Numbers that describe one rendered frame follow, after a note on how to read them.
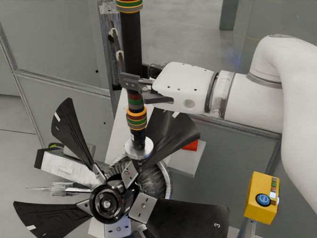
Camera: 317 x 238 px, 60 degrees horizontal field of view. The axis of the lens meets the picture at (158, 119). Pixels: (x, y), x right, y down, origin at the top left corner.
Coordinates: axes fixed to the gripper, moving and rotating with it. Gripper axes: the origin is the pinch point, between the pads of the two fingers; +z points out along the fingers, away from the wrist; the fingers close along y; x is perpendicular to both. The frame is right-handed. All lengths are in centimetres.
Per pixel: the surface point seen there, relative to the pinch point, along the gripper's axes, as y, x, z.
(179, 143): 11.0, -27.0, -7.0
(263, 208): 21, -59, -36
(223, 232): 2, -49, -25
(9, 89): 136, -153, 233
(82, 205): -5, -50, 19
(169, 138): 12.7, -27.9, -3.2
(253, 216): 21, -65, -34
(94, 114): 70, -86, 68
